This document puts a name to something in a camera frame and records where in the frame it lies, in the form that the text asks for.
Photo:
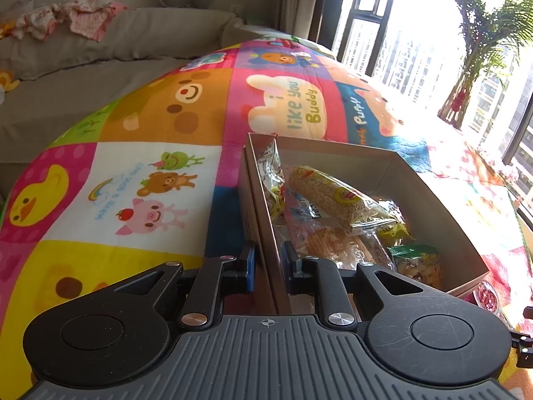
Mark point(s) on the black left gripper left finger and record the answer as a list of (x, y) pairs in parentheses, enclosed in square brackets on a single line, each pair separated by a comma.
[(239, 275)]

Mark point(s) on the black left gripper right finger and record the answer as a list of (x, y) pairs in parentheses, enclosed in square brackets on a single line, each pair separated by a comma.
[(299, 272)]

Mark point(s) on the pink candy pack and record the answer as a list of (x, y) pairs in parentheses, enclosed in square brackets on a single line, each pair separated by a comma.
[(300, 210)]

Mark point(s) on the corn cob package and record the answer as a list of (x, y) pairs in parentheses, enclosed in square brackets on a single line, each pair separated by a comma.
[(350, 207)]

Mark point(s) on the pink cardboard box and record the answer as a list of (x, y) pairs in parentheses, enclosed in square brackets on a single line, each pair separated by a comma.
[(379, 174)]

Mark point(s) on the clear wrapped bread snack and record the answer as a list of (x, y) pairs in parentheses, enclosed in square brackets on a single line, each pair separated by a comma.
[(325, 238)]

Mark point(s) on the green mixed snack packet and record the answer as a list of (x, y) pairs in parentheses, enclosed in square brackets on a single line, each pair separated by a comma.
[(418, 262)]

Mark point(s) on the small yellow snack packet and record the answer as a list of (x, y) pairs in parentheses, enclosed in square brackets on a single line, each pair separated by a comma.
[(272, 178)]

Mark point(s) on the colourful cartoon play mat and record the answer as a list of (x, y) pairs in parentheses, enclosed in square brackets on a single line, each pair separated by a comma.
[(153, 175)]

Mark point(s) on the pink floral baby clothes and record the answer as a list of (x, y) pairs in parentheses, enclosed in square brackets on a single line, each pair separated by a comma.
[(87, 18)]

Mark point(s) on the yellow duck toy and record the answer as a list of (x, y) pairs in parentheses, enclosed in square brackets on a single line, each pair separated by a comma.
[(8, 81)]

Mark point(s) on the potted green palm plant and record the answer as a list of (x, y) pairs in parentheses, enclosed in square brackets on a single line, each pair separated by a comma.
[(487, 35)]

